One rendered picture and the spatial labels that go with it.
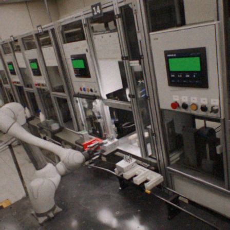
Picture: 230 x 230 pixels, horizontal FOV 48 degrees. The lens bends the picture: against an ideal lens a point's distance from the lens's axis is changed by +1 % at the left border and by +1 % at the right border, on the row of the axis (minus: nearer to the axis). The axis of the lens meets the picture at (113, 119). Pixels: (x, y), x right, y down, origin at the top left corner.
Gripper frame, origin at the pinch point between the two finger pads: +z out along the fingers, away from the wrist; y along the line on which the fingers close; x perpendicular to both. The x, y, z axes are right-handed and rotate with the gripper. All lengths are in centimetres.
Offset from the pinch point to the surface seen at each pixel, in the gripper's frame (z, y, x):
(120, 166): -1.5, -10.7, -18.3
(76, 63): 16, 62, 42
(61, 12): 380, 167, 734
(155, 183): 4, -17, -47
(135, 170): 5.5, -15.9, -25.6
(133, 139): 31.0, -9.1, 3.3
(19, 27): 222, 144, 750
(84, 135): 6.5, -2.7, 43.0
